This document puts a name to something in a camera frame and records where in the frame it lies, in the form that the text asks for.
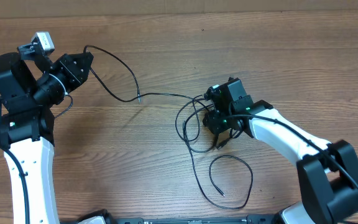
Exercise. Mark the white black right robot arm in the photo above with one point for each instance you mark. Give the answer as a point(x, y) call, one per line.
point(327, 171)

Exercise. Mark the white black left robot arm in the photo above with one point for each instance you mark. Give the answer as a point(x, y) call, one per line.
point(29, 86)

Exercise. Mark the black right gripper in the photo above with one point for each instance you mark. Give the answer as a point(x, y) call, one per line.
point(213, 118)

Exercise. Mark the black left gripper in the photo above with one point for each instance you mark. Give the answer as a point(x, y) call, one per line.
point(64, 65)

